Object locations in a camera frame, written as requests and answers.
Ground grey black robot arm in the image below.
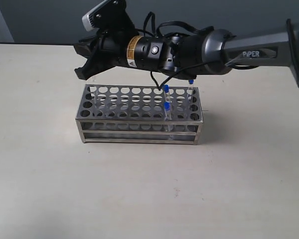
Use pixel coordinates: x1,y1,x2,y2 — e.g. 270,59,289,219
74,0,299,88

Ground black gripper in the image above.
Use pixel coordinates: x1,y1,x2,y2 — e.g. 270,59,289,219
74,0,178,80

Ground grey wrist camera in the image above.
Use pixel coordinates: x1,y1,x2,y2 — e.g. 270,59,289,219
82,0,114,32

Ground stainless steel tube rack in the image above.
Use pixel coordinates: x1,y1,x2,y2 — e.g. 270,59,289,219
75,84,204,145

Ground blue-capped tube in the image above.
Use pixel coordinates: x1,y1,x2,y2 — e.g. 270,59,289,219
90,81,99,116
164,102,173,132
187,79,194,103
163,84,171,105

